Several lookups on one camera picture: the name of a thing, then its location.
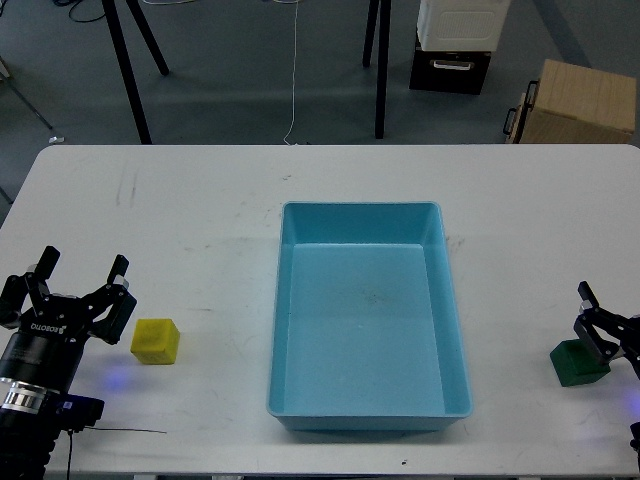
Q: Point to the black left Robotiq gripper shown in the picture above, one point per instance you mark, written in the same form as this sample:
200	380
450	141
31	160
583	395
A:
50	331

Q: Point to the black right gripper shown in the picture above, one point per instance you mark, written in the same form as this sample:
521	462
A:
607	336

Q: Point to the green block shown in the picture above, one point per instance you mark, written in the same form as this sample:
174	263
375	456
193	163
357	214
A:
574	365

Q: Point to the yellow block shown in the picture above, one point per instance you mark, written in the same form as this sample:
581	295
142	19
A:
155	341

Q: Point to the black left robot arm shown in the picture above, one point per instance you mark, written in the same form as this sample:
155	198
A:
32	419

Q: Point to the light blue plastic bin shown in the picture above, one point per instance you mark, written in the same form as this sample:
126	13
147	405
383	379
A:
366	333

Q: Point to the black right table legs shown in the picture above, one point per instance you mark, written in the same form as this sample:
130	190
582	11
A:
378	23

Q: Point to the wooden box with handles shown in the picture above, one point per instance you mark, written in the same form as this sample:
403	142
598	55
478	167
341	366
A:
571	104

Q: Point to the black box with handle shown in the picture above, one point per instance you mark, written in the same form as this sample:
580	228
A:
450	72

